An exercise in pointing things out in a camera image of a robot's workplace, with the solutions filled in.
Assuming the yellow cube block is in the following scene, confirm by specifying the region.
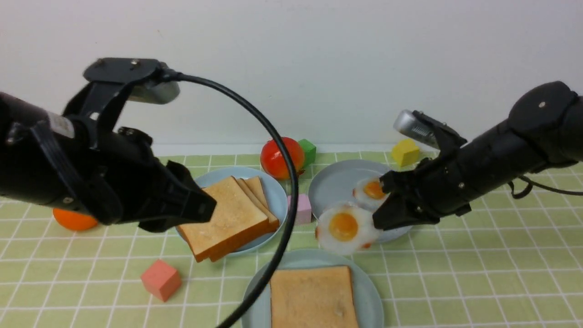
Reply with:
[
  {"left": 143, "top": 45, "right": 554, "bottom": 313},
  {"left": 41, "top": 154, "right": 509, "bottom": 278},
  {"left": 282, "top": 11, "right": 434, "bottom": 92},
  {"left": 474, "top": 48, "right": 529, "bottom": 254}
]
[{"left": 391, "top": 138, "right": 420, "bottom": 168}]

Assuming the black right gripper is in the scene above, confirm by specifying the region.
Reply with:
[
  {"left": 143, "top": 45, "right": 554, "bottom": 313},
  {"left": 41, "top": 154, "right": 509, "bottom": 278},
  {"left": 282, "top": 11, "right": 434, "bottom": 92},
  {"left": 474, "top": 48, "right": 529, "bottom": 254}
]
[{"left": 373, "top": 159, "right": 472, "bottom": 231}]

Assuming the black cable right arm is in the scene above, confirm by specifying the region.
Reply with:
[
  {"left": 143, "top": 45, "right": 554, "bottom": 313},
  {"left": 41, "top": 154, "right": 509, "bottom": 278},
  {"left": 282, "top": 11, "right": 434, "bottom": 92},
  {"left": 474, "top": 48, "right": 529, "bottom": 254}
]
[{"left": 508, "top": 175, "right": 583, "bottom": 200}]

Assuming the fried egg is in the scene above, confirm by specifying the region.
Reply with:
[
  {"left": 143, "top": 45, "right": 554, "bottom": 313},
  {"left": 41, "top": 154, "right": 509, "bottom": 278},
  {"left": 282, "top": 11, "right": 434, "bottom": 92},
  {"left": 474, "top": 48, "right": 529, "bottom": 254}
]
[
  {"left": 315, "top": 203, "right": 382, "bottom": 256},
  {"left": 352, "top": 177, "right": 388, "bottom": 212}
]

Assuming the light blue front plate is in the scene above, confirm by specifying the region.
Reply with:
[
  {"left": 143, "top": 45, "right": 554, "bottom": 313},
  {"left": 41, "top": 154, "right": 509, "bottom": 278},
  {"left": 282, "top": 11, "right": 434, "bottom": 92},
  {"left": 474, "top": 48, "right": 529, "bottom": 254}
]
[{"left": 240, "top": 249, "right": 384, "bottom": 328}]

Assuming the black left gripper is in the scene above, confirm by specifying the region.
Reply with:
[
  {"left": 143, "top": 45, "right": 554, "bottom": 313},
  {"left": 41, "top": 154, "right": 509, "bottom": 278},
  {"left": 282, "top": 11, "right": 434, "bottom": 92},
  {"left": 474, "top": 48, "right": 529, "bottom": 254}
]
[{"left": 32, "top": 116, "right": 217, "bottom": 233}]

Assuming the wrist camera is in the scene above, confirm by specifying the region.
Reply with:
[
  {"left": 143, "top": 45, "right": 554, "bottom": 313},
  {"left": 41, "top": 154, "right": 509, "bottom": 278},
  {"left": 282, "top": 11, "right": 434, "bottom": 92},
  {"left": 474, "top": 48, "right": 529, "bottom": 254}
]
[
  {"left": 393, "top": 110, "right": 468, "bottom": 160},
  {"left": 62, "top": 57, "right": 180, "bottom": 131}
]

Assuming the red tomato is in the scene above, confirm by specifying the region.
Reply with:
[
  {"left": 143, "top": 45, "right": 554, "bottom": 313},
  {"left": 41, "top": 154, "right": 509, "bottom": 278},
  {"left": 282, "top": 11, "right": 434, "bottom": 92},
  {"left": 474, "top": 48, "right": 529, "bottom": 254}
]
[{"left": 260, "top": 137, "right": 305, "bottom": 181}]

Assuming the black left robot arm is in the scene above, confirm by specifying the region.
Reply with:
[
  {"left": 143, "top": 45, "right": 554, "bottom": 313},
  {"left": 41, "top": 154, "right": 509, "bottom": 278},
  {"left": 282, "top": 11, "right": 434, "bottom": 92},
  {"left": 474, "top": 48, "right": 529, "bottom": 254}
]
[{"left": 1, "top": 93, "right": 217, "bottom": 233}]

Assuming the orange mandarin fruit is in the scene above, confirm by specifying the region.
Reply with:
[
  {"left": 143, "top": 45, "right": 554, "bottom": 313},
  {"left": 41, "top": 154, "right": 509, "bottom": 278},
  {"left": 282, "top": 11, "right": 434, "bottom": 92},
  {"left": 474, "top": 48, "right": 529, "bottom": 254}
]
[{"left": 52, "top": 208, "right": 99, "bottom": 232}]

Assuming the salmon red cube block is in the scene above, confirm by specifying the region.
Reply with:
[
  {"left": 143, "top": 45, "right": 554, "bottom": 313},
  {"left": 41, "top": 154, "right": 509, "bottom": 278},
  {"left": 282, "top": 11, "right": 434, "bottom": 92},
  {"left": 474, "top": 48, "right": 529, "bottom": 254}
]
[{"left": 140, "top": 259, "right": 183, "bottom": 302}]

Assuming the black camera cable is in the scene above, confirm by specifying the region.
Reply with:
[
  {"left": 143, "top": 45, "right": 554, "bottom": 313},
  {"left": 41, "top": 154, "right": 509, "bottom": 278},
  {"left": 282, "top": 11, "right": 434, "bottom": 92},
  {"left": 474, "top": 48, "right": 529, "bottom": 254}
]
[{"left": 159, "top": 68, "right": 299, "bottom": 328}]

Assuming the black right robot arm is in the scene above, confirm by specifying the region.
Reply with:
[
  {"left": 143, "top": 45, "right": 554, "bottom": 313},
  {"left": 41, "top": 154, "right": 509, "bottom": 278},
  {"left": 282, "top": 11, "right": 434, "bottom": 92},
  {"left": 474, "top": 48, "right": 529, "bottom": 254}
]
[{"left": 124, "top": 82, "right": 582, "bottom": 233}]

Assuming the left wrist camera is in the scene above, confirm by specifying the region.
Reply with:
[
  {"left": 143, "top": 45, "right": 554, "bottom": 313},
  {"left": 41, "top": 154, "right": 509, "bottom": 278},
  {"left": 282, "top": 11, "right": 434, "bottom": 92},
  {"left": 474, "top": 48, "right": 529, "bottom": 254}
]
[{"left": 62, "top": 57, "right": 180, "bottom": 131}]

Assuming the green checkered tablecloth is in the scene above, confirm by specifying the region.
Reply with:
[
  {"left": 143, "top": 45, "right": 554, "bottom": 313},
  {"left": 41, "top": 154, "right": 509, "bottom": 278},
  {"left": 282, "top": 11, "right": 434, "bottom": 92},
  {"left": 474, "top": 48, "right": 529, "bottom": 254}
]
[{"left": 0, "top": 149, "right": 583, "bottom": 328}]

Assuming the grey-blue egg plate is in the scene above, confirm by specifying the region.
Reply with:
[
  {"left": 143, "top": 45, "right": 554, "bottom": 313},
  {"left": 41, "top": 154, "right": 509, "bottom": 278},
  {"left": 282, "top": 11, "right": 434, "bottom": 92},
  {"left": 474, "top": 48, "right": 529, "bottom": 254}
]
[{"left": 308, "top": 159, "right": 411, "bottom": 243}]

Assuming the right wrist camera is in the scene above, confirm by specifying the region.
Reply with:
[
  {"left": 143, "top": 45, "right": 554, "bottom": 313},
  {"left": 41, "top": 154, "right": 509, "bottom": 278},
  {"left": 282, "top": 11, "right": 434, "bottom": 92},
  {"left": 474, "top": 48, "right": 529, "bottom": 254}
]
[{"left": 393, "top": 110, "right": 468, "bottom": 160}]

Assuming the green cube block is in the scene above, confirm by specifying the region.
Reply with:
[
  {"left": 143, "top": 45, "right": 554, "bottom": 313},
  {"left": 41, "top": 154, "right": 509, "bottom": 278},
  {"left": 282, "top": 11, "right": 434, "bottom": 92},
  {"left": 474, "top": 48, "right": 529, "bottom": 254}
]
[{"left": 298, "top": 139, "right": 317, "bottom": 168}]

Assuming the pink cube block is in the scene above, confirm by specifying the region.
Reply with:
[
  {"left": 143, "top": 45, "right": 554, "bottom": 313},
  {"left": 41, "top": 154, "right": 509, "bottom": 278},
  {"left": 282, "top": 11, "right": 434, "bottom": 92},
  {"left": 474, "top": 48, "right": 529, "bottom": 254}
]
[{"left": 294, "top": 194, "right": 312, "bottom": 226}]

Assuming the blue bread plate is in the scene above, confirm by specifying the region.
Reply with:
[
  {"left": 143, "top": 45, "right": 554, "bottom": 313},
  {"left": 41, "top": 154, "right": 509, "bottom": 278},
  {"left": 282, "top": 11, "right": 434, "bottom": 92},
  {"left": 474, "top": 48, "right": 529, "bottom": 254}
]
[{"left": 196, "top": 167, "right": 288, "bottom": 255}]

